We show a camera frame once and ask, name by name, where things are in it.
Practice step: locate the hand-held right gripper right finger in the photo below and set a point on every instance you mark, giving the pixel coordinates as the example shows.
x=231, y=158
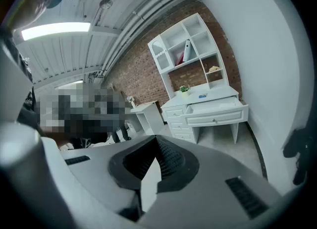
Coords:
x=210, y=186

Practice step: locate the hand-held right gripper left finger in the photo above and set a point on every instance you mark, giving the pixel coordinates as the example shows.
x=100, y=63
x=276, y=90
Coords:
x=99, y=173

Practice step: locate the wide white desk drawer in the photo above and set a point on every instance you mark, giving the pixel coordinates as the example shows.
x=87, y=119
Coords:
x=215, y=120

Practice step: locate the small blue white box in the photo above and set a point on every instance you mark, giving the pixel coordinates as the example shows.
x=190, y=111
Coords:
x=203, y=96

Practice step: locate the small white side drawer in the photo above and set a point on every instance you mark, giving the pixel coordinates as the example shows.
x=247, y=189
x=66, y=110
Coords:
x=174, y=112
x=177, y=125
x=183, y=136

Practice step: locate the small white side table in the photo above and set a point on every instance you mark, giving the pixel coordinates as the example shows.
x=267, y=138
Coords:
x=148, y=116

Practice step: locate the small artificial flower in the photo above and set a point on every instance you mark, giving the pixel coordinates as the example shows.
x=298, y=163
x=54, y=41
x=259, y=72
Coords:
x=131, y=101

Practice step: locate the white desk with hutch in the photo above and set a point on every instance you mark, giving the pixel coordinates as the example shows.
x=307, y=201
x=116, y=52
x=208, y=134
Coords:
x=218, y=92

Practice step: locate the potted plant in cream pot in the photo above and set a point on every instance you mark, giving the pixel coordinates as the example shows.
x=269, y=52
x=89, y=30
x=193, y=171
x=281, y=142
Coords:
x=184, y=93

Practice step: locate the person's black shirt torso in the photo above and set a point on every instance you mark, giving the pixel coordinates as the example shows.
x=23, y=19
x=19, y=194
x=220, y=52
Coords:
x=29, y=104

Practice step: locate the yellow cloth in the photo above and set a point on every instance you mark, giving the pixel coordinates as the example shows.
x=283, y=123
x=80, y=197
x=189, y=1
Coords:
x=214, y=69

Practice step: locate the red book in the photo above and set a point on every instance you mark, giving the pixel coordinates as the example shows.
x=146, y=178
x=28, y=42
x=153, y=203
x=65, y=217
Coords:
x=179, y=60

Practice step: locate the frosted glass cabinet door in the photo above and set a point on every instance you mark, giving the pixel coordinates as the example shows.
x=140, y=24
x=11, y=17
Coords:
x=162, y=60

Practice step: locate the long ceiling light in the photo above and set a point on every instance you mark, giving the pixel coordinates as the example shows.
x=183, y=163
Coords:
x=55, y=31

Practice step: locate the white ceiling pipe bundle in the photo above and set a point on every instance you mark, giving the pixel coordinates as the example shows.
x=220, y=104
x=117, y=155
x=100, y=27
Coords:
x=138, y=15

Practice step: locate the round ceiling lamp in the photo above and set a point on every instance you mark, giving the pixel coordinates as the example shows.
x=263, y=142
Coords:
x=106, y=3

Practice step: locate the person's head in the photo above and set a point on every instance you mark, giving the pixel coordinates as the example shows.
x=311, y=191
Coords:
x=32, y=2

